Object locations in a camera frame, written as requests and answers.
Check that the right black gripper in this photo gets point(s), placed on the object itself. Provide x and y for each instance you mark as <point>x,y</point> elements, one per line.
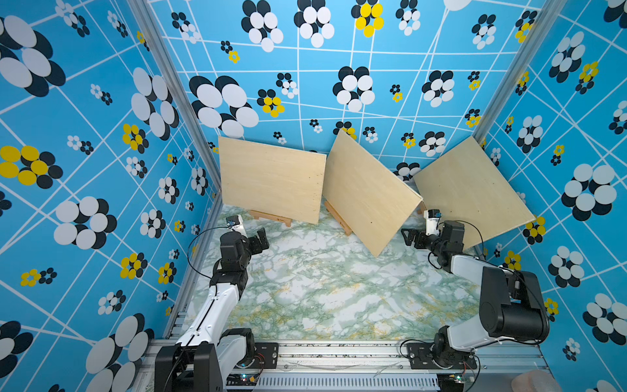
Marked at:
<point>420,236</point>

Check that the wooden easel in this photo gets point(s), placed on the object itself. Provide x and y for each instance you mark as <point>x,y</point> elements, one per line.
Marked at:
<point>271,217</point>
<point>421,208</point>
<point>333,212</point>

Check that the plywood board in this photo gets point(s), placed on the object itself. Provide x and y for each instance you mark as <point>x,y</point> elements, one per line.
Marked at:
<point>368,197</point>
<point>274,180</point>
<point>465,185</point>

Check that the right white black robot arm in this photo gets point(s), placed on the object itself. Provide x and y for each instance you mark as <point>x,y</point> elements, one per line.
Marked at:
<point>511,306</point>

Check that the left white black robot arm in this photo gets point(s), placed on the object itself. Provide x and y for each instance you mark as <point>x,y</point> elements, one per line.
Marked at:
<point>206,354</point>

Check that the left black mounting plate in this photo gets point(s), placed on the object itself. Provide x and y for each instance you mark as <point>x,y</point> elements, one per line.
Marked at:
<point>265,356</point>

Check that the black mounting plate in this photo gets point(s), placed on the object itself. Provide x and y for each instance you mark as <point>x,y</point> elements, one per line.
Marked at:
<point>265,356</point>
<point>424,356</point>

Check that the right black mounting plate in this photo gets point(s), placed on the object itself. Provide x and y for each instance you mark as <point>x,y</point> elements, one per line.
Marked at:
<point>424,356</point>

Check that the pink round object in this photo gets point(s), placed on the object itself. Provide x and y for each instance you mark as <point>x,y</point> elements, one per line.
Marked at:
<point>533,381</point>

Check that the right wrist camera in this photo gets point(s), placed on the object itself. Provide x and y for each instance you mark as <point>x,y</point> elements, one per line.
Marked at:
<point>432,217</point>

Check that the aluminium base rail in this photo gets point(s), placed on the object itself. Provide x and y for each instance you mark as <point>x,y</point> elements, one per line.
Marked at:
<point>382,366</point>

